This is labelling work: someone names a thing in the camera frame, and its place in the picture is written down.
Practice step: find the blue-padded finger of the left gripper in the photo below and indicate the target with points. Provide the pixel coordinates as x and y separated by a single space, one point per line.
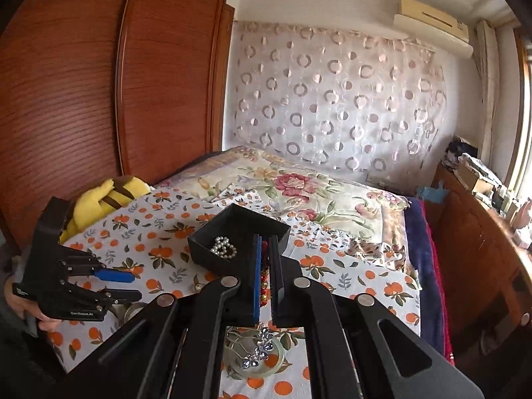
113 275

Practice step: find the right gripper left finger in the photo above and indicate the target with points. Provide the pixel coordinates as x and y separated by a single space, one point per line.
256 279

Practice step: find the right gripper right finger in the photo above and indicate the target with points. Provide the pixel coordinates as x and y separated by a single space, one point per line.
276 282

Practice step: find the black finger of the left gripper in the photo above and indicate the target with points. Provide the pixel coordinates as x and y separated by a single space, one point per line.
122 296

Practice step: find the black jewelry box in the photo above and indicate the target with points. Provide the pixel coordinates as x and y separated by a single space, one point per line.
239 225

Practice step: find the person's left hand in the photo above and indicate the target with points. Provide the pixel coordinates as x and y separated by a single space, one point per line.
23 307

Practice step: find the silver metal bangle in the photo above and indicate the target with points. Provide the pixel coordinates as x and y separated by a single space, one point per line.
124 313

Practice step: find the silver flower hair clip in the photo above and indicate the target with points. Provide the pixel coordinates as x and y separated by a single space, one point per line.
250 347

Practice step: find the pale green jade bangle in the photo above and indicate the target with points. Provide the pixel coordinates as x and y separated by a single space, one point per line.
267 368

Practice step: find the orange-print white blanket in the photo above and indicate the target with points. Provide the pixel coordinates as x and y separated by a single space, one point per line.
148 238

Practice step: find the yellow striped plush toy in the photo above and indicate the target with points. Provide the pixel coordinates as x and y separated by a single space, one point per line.
98 202

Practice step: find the floral quilt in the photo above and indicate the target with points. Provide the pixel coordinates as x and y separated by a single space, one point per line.
372 219

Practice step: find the dark blue fleece blanket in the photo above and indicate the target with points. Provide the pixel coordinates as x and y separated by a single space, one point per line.
423 256

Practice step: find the sheer circle-pattern curtain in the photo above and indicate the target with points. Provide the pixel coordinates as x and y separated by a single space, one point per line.
362 106

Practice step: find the blue plastic bag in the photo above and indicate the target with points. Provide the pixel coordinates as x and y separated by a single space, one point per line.
433 195

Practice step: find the wooden louvered wardrobe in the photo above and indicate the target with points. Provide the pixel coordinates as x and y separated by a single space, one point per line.
94 89

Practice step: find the long wooden cabinet desk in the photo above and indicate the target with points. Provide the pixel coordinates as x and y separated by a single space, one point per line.
486 284

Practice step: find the pile of papers and books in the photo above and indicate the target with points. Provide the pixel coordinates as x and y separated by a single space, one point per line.
461 158

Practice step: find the pink figurine on desk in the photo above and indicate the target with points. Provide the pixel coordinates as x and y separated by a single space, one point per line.
522 217

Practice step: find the beige window curtain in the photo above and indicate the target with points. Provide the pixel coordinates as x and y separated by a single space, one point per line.
488 58

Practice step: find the window with wooden frame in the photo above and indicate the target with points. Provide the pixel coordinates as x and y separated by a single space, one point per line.
519 173

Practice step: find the white wall air conditioner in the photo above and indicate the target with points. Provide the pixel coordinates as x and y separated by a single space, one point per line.
434 27

